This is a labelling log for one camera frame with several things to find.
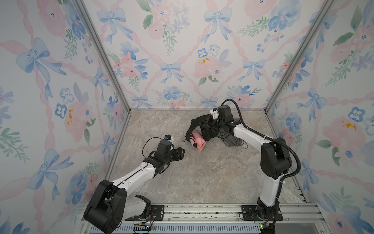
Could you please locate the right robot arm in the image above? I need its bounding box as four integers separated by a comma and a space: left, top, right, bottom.
205, 105, 292, 220

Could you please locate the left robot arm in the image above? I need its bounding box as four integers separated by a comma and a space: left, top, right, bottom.
83, 139, 185, 234

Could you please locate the grey drawstring pouch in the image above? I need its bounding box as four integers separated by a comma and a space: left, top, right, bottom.
222, 134, 248, 149

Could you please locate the pink hair dryer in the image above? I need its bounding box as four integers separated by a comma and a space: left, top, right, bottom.
188, 130, 206, 151

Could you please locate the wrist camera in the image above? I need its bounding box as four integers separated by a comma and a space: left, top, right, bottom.
164, 135, 174, 144
210, 108, 219, 120

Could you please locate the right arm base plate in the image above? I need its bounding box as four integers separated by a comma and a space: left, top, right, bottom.
241, 205, 275, 222

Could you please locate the black corrugated cable conduit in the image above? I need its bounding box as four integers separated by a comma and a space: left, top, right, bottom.
221, 98, 302, 211

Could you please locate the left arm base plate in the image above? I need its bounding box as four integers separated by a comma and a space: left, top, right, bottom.
125, 205, 165, 222

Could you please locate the black pouch with gold logo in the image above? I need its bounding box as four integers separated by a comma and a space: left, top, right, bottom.
183, 114, 218, 142

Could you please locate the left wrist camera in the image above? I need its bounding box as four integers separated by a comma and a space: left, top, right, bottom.
164, 135, 174, 144

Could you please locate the aluminium front rail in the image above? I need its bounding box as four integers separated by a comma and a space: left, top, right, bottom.
77, 203, 322, 234

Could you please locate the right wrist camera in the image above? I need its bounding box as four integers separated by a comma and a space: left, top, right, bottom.
210, 108, 219, 120

